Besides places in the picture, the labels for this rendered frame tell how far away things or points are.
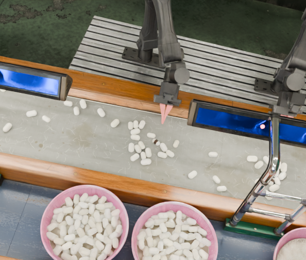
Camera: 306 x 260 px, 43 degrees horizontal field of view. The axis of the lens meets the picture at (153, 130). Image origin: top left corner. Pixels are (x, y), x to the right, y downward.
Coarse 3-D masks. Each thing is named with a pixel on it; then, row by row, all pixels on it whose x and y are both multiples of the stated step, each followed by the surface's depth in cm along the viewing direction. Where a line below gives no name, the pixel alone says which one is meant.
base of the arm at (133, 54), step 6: (126, 48) 176; (132, 48) 176; (126, 54) 174; (132, 54) 174; (138, 54) 172; (144, 54) 169; (150, 54) 170; (156, 54) 176; (132, 60) 173; (138, 60) 173; (144, 60) 172; (150, 60) 173; (156, 60) 174; (156, 66) 172
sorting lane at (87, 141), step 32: (0, 96) 147; (32, 96) 148; (0, 128) 139; (32, 128) 140; (64, 128) 142; (96, 128) 143; (128, 128) 144; (160, 128) 146; (192, 128) 148; (64, 160) 134; (96, 160) 136; (128, 160) 137; (160, 160) 138; (192, 160) 140; (224, 160) 141; (288, 160) 144; (224, 192) 134; (288, 192) 136
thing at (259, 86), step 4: (256, 80) 173; (260, 80) 173; (264, 80) 174; (268, 80) 174; (276, 80) 166; (256, 84) 172; (260, 84) 172; (264, 84) 172; (268, 84) 173; (272, 84) 170; (276, 84) 167; (280, 84) 165; (256, 88) 170; (260, 88) 171; (264, 88) 171; (268, 88) 171; (272, 88) 170; (276, 88) 168; (280, 88) 167; (264, 92) 170; (268, 92) 170; (272, 92) 170; (276, 92) 169
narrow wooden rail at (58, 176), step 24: (0, 168) 129; (24, 168) 128; (48, 168) 129; (72, 168) 130; (120, 192) 129; (144, 192) 128; (168, 192) 129; (192, 192) 130; (216, 216) 132; (264, 216) 128
